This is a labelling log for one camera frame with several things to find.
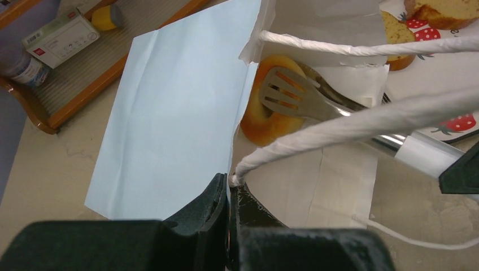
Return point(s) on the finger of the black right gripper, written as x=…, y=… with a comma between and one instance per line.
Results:
x=462, y=176

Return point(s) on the yellow sponge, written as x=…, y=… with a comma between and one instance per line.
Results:
x=107, y=18

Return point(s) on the small clear bottle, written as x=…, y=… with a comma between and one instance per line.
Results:
x=24, y=69

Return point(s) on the orange wooden shelf rack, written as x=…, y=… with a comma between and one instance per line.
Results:
x=75, y=83

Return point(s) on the light blue paper bag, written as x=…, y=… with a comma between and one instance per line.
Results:
x=175, y=121

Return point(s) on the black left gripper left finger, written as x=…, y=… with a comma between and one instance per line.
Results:
x=194, y=238

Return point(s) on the orange fake donut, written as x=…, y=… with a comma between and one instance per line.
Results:
x=260, y=125

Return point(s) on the round brown bread slice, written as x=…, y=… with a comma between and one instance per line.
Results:
x=443, y=15

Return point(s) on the white strawberry tray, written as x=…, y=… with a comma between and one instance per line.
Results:
x=437, y=73

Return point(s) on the small white box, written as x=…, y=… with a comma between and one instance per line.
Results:
x=61, y=39

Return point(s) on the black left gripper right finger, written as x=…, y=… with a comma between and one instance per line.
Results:
x=259, y=241

